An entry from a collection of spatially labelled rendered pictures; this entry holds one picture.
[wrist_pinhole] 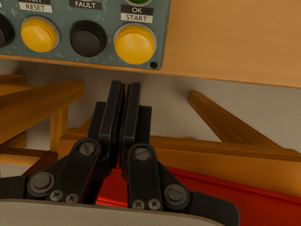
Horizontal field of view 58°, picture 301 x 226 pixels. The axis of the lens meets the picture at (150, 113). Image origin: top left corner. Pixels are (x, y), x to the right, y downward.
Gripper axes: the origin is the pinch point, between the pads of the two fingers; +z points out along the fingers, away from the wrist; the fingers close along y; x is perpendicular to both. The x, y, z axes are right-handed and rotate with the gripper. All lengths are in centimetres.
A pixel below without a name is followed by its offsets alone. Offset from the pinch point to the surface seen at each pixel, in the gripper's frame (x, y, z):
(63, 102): -52, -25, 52
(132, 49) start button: 0.0, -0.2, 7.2
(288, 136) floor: -76, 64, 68
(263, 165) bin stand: -18.3, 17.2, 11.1
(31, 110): -36, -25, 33
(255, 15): 1.0, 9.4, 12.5
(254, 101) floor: -65, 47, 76
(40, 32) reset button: 0.6, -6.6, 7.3
